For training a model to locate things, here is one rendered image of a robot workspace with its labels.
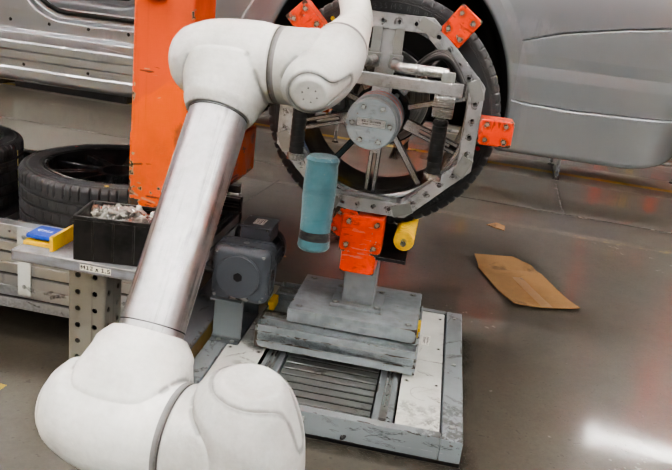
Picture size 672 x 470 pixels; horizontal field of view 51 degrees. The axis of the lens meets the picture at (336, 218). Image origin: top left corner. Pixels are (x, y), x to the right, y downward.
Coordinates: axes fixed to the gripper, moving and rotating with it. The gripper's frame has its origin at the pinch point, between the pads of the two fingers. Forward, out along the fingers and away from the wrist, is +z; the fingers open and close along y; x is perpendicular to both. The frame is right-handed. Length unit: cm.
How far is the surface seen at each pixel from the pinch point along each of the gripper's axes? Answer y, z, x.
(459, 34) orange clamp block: 17.4, -21.1, -18.6
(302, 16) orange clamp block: -17.6, -4.7, -4.4
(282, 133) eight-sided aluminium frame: -29.9, 0.7, -33.1
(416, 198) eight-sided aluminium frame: -1, -13, -59
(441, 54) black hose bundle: 7.7, -30.1, -21.9
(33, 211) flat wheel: -106, 45, -40
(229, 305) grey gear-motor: -57, 19, -82
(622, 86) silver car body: 72, -7, -46
